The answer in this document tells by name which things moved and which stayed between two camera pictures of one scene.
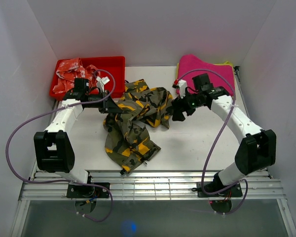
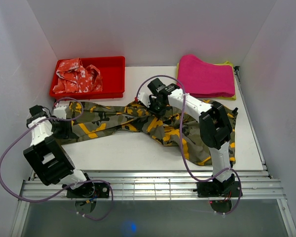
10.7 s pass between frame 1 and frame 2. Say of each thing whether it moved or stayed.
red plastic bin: stayed
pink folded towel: stayed
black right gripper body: moved
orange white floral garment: stayed
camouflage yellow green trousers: moved
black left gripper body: moved
